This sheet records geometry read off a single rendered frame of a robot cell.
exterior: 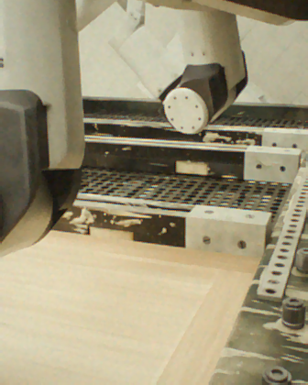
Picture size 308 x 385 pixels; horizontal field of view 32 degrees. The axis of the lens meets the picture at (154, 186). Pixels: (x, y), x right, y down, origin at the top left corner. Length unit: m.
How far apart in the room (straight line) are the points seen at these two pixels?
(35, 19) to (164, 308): 0.45
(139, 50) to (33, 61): 0.58
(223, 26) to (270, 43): 4.93
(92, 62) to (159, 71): 5.38
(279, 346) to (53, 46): 0.37
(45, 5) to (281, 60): 5.42
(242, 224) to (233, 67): 0.24
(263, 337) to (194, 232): 0.31
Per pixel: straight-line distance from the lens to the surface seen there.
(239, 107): 2.21
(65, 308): 0.71
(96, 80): 6.25
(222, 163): 1.31
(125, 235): 0.90
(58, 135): 0.34
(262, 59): 5.76
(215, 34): 0.82
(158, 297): 0.73
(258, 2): 0.51
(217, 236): 0.84
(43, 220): 0.40
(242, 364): 0.55
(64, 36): 0.36
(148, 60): 0.91
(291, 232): 0.86
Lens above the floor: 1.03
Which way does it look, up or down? 4 degrees up
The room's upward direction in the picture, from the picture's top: 47 degrees counter-clockwise
